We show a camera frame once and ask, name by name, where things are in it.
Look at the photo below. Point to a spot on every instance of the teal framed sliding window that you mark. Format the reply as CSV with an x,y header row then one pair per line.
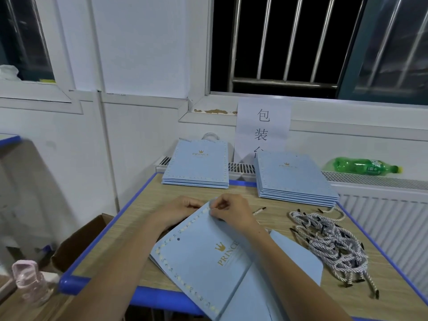
x,y
388,50

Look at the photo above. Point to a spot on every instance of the brown cardboard box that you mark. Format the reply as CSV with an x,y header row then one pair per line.
x,y
77,244

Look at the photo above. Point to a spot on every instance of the person's left hand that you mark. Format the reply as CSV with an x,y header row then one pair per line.
x,y
175,210

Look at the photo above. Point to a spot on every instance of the pink water bottle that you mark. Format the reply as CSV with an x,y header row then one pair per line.
x,y
32,284

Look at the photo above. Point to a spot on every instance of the person's left forearm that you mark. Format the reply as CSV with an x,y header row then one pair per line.
x,y
113,284

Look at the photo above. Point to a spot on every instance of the person's right forearm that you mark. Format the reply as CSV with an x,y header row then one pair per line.
x,y
294,284

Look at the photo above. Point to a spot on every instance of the stack of finished bags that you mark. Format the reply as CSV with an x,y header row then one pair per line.
x,y
200,264
198,160

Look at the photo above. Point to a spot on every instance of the grey metal desk blue edge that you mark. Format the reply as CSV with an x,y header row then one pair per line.
x,y
8,139

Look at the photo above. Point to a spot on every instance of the green plastic bottle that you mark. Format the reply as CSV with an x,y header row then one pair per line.
x,y
364,165

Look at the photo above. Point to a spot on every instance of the white framed window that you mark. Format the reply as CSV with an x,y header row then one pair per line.
x,y
40,50

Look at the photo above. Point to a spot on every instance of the metal window grille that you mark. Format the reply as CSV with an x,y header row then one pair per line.
x,y
287,82

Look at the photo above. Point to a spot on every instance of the person's right hand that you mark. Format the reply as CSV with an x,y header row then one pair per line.
x,y
235,214

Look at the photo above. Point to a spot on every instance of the white radiator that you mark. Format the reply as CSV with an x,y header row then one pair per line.
x,y
394,224

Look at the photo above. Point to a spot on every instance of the stack of blue paper bags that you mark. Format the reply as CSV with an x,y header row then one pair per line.
x,y
294,171

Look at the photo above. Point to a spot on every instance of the white paper sign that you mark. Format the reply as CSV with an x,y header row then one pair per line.
x,y
263,123

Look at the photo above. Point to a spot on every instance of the small white container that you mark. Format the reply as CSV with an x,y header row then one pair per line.
x,y
9,72

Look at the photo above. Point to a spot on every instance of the blue-edged wooden desk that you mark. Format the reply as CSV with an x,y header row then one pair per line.
x,y
127,230

